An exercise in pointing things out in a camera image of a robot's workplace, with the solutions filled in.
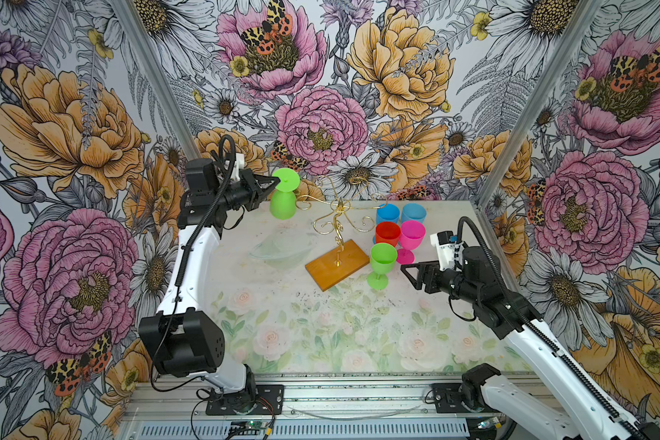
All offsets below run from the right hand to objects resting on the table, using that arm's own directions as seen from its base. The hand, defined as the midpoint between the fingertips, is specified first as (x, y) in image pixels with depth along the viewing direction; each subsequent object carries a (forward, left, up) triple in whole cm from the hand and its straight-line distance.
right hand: (411, 275), depth 73 cm
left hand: (+18, +33, +16) cm, 41 cm away
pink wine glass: (+21, -6, -9) cm, 23 cm away
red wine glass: (+23, +2, -9) cm, 24 cm away
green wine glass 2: (+14, +4, -12) cm, 19 cm away
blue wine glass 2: (+31, -9, -9) cm, 33 cm away
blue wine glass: (+32, 0, -9) cm, 33 cm away
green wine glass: (+19, +34, +9) cm, 40 cm away
